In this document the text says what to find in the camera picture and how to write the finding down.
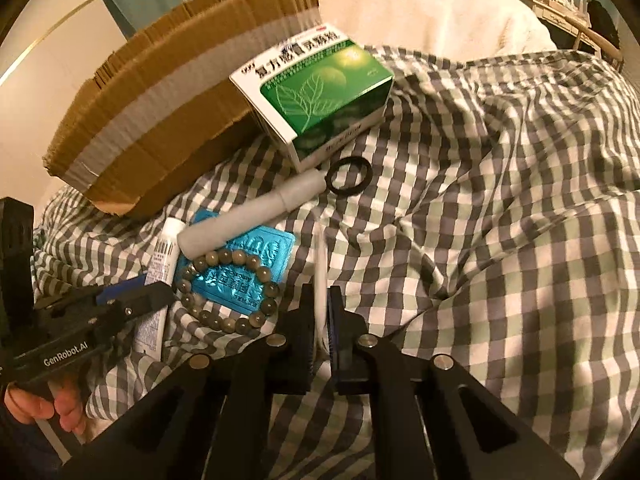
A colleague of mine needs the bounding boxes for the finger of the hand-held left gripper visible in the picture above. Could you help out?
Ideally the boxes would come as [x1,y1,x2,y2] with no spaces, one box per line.
[95,272,174,322]

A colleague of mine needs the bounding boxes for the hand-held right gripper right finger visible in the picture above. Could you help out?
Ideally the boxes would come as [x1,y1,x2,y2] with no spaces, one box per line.
[328,285,582,480]

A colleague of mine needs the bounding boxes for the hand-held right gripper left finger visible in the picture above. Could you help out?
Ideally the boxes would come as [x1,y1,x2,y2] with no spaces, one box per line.
[59,282,318,480]

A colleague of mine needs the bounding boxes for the thin white stick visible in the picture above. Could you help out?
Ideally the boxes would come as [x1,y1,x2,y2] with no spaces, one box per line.
[311,220,334,361]

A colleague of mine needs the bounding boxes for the brown cardboard box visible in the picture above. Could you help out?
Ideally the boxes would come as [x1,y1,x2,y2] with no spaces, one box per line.
[42,0,321,219]

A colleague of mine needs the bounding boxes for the person's left hand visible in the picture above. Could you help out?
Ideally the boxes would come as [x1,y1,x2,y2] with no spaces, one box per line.
[2,377,95,445]

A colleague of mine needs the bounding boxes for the white cream tube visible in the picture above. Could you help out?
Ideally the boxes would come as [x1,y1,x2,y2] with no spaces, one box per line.
[132,217,187,362]

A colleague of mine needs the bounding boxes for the blue blister pack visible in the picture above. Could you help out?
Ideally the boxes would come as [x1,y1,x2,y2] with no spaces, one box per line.
[180,210,296,314]

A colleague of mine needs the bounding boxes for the white cylinder tube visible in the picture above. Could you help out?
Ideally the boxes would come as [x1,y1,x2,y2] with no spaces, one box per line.
[178,167,329,261]

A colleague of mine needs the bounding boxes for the green medicine box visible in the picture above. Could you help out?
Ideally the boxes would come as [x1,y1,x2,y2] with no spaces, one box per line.
[229,22,396,173]

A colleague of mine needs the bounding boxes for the white fluffy blanket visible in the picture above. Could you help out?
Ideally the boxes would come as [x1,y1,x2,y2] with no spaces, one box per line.
[315,0,559,56]

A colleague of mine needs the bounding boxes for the white dressing table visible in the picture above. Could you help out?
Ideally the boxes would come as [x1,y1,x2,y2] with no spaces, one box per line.
[440,0,626,72]

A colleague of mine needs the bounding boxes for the black backpack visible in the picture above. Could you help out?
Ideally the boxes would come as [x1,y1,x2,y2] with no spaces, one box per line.
[585,0,624,54]

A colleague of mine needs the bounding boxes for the bead bracelet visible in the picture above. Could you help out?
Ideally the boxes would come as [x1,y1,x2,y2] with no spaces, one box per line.
[172,249,280,332]

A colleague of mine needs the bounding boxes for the black rubber ring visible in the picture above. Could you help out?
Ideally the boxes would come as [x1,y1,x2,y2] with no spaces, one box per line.
[325,156,374,196]

